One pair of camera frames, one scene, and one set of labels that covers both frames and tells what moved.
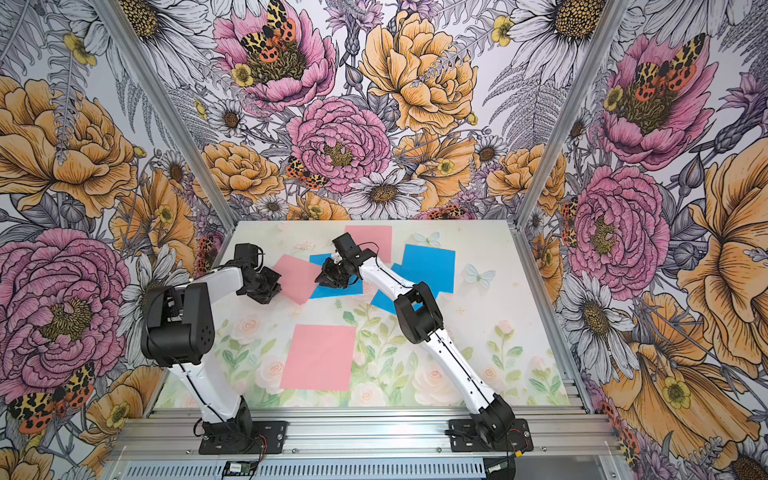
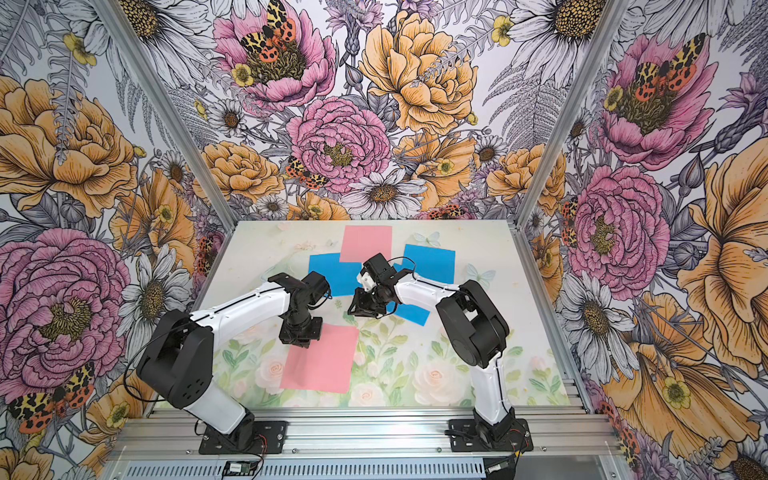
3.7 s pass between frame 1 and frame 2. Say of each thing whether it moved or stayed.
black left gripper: moved
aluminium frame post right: stayed
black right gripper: moved
